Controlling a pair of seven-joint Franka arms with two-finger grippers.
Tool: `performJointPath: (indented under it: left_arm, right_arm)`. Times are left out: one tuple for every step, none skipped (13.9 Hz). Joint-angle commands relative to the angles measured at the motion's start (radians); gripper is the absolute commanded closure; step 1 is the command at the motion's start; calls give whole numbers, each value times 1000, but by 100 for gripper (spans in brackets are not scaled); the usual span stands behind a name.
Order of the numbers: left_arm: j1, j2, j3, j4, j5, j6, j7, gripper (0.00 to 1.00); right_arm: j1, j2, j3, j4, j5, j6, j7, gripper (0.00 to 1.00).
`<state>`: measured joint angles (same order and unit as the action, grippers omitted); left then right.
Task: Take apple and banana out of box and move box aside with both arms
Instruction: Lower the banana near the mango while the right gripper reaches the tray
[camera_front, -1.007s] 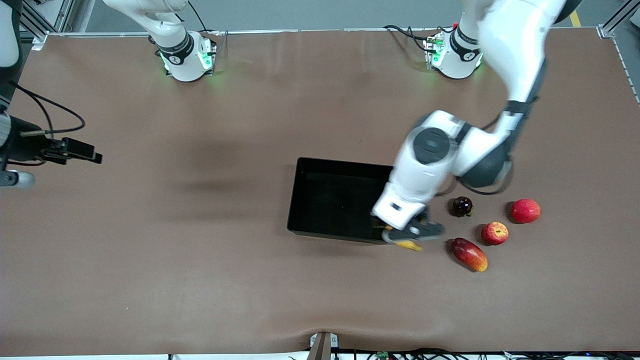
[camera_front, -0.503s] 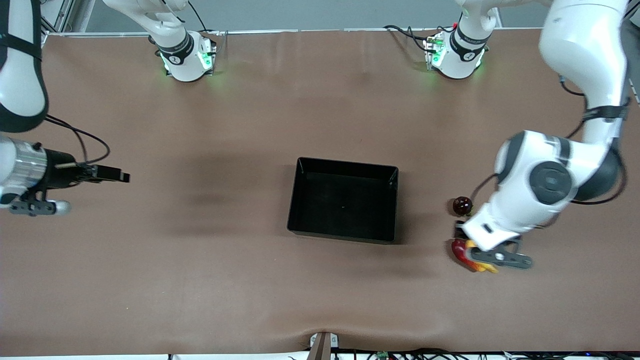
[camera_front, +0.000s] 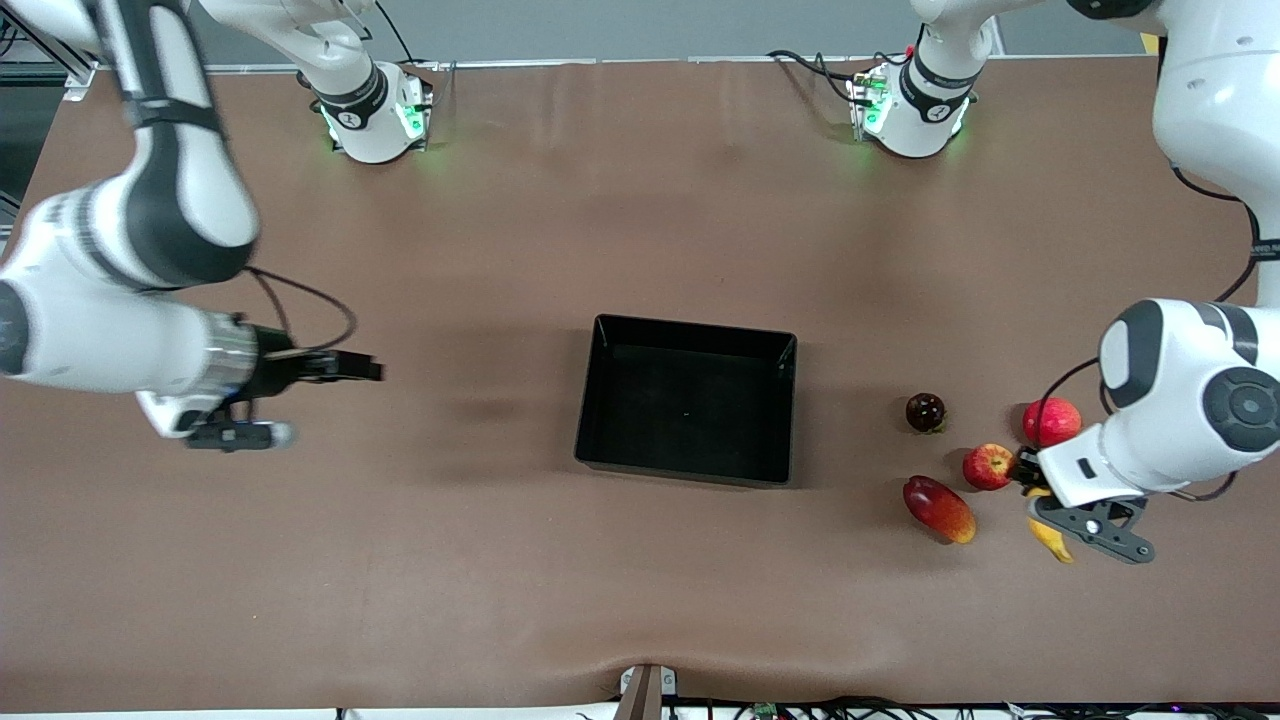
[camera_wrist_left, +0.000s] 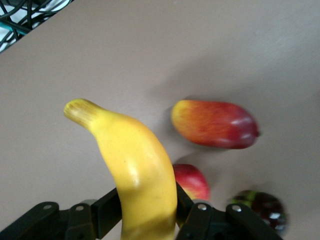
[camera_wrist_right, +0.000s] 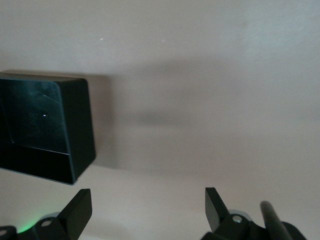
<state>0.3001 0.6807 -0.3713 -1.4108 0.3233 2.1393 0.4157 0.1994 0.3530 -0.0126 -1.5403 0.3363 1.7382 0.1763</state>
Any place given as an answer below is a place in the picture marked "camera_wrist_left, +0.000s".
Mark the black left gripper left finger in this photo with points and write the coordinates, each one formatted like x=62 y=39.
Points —
x=80 y=220

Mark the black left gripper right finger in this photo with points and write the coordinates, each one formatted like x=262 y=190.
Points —
x=212 y=225

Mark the small red yellow apple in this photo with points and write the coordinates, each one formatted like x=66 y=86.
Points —
x=195 y=182

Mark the yellow banana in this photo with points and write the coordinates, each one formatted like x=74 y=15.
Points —
x=140 y=162

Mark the dark purple mangosteen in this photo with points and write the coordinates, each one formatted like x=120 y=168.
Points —
x=267 y=210

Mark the red yellow mango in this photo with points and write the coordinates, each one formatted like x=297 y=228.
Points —
x=217 y=125

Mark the brown table cover sheet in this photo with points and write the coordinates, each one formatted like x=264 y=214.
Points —
x=150 y=50

